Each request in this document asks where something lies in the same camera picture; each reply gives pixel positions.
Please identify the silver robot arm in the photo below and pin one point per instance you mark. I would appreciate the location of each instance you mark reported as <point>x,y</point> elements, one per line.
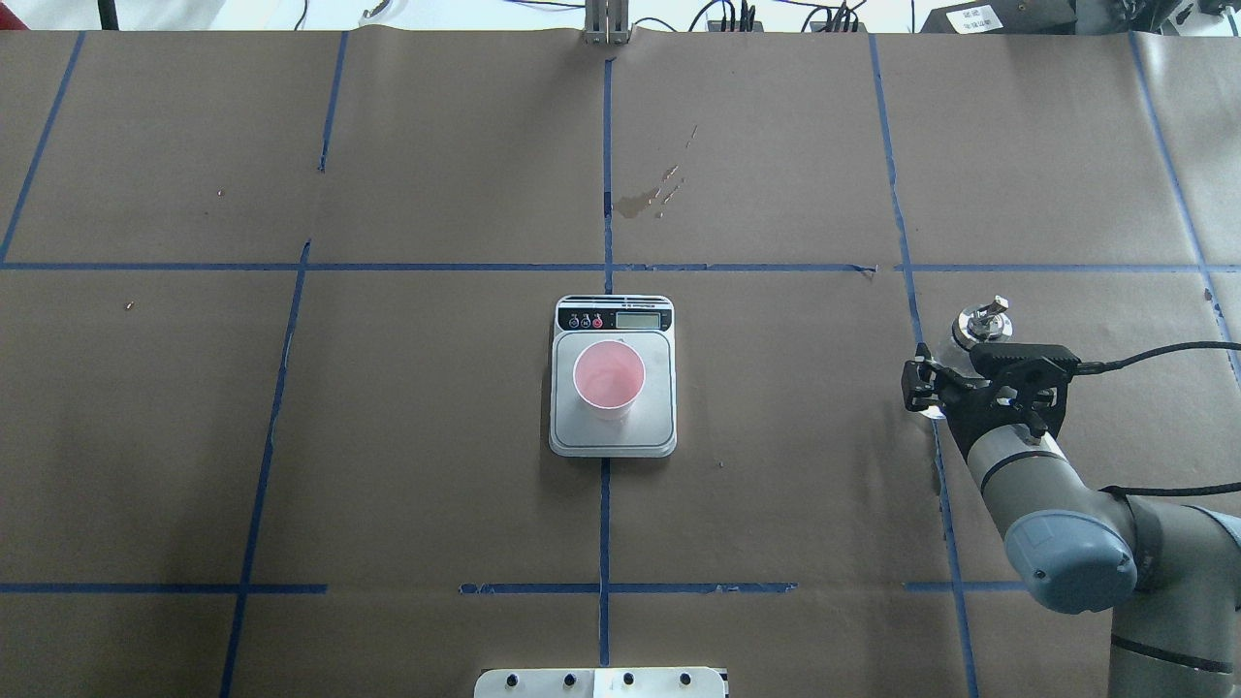
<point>1167,570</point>

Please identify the digital kitchen scale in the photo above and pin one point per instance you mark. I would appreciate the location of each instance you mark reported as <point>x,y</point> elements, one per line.
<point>650,430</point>

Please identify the glass sauce bottle metal spout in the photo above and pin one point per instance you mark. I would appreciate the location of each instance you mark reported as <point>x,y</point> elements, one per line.
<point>986,323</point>

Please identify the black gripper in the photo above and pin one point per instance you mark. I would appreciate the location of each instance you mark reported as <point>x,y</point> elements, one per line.
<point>959,398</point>

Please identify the aluminium frame post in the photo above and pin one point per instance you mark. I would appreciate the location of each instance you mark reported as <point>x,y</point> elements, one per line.
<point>607,22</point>

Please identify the pink paper cup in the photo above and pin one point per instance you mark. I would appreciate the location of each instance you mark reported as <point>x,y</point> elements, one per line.
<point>608,377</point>

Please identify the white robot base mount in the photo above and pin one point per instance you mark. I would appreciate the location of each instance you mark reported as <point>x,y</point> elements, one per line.
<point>674,681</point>

